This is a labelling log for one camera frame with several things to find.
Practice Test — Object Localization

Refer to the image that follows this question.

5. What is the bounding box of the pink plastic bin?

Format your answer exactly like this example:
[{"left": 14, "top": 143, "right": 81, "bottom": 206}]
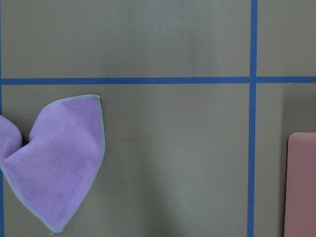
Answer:
[{"left": 284, "top": 132, "right": 316, "bottom": 237}]

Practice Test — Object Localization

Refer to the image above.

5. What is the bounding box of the purple microfiber cloth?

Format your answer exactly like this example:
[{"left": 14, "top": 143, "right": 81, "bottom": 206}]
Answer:
[{"left": 0, "top": 94, "right": 105, "bottom": 233}]

